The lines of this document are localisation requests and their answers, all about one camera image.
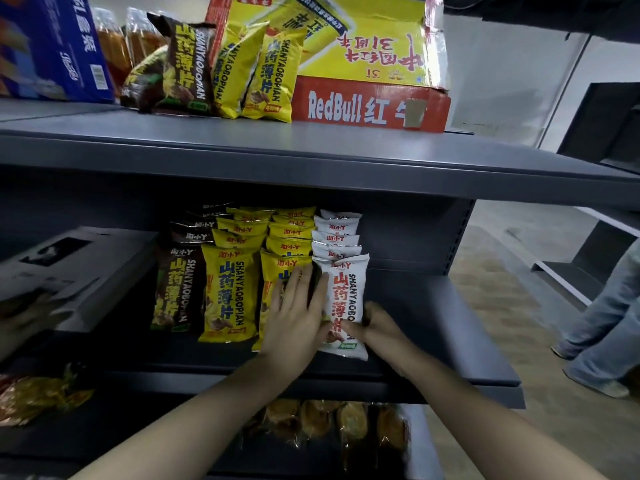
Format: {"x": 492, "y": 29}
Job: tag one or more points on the person's left hand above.
{"x": 295, "y": 339}

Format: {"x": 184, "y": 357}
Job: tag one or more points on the person's right hand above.
{"x": 390, "y": 344}

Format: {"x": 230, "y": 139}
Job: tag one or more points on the dark grey metal shelf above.
{"x": 320, "y": 164}

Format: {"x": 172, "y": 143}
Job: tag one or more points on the person's right forearm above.
{"x": 500, "y": 434}

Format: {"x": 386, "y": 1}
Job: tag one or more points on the person's left forearm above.
{"x": 190, "y": 434}

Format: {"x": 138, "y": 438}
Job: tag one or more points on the white printed flat box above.
{"x": 90, "y": 274}

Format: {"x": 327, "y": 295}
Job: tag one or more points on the orange wrapped snacks on shelf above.
{"x": 50, "y": 394}

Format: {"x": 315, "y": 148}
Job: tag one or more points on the pile of wrapped pastries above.
{"x": 320, "y": 419}

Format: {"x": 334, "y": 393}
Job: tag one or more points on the yellow printed carton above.
{"x": 375, "y": 44}

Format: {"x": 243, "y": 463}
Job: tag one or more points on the pack of orange drink bottles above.
{"x": 115, "y": 49}

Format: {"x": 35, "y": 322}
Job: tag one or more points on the blue drink carton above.
{"x": 50, "y": 49}

